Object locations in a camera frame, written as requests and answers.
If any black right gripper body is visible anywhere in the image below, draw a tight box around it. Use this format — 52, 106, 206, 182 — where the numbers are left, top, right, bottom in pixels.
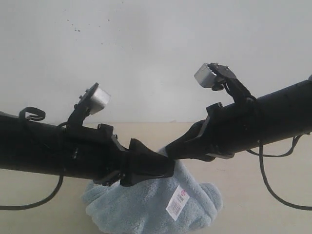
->
201, 102, 258, 160

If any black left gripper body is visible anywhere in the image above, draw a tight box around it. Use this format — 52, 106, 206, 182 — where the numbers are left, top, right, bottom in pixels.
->
62, 124, 127, 186

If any light blue terry towel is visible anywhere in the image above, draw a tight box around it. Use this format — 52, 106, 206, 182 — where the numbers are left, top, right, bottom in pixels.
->
81, 160, 223, 234

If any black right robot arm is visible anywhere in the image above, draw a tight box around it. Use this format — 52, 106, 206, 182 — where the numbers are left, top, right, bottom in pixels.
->
165, 79, 312, 161

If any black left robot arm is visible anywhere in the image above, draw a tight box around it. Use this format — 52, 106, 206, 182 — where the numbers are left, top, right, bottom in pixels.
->
0, 113, 175, 187

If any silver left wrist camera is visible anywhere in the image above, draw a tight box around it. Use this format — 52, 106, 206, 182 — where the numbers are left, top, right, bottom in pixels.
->
79, 82, 111, 115

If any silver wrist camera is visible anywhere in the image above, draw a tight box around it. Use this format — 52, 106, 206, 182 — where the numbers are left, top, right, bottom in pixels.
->
194, 62, 237, 91
79, 82, 111, 115

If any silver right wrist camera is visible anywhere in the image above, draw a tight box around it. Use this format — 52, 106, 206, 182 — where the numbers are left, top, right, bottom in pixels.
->
194, 62, 237, 91

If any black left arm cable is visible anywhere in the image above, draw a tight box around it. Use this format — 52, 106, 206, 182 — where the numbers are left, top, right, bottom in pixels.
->
0, 106, 64, 210

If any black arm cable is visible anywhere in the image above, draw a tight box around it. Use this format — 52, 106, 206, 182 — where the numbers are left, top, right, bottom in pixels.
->
246, 135, 312, 210
0, 106, 64, 210

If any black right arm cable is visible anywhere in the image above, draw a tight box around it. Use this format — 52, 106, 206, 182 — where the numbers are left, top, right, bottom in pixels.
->
246, 135, 312, 210

